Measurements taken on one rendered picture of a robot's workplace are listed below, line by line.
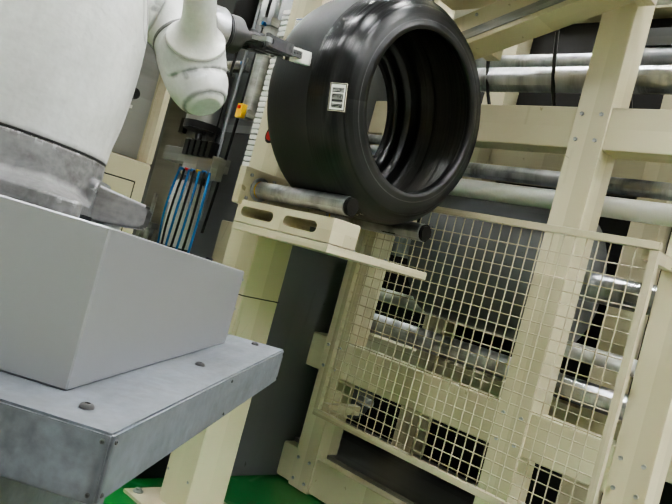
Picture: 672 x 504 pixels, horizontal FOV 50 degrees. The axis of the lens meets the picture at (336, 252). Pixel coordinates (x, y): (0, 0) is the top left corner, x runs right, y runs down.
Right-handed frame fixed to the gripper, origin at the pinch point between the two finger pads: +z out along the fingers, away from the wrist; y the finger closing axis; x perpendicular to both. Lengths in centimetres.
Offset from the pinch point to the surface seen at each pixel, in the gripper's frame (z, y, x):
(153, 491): 7, 42, 120
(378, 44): 12.6, -11.7, -5.3
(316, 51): 4.2, -1.2, -1.9
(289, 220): 9.9, 5.6, 36.6
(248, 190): 9.8, 23.3, 31.4
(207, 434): 10, 26, 97
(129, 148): -4, 62, 26
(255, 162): 20.0, 35.5, 23.8
